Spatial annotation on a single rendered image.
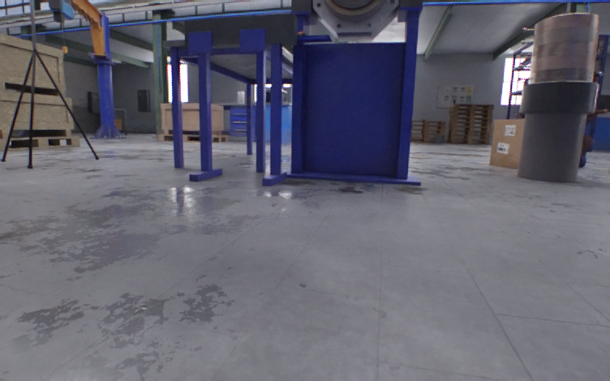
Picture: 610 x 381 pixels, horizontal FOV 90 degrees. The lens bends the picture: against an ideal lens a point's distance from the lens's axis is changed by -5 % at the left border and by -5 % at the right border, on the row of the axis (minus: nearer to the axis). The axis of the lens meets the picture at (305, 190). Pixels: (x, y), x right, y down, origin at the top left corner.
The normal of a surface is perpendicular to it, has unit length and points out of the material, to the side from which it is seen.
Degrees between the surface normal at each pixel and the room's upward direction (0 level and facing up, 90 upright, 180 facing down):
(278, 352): 0
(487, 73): 90
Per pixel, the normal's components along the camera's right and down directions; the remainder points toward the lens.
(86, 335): 0.03, -0.98
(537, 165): -0.81, 0.09
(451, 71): -0.23, 0.18
